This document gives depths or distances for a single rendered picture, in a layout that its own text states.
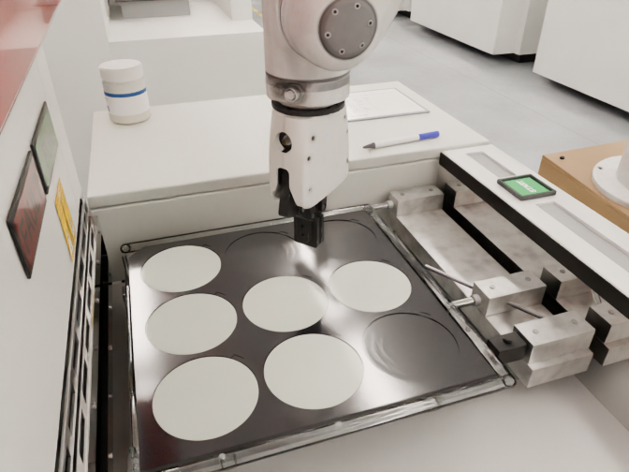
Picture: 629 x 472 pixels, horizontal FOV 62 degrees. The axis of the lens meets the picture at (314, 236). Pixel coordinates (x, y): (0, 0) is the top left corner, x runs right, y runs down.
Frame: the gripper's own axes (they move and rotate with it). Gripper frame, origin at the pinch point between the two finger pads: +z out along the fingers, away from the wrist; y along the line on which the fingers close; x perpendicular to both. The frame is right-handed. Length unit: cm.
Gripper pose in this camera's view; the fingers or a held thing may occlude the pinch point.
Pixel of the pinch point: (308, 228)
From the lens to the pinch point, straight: 62.1
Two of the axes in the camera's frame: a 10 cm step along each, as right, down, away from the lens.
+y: 5.0, -4.7, 7.3
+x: -8.6, -2.7, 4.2
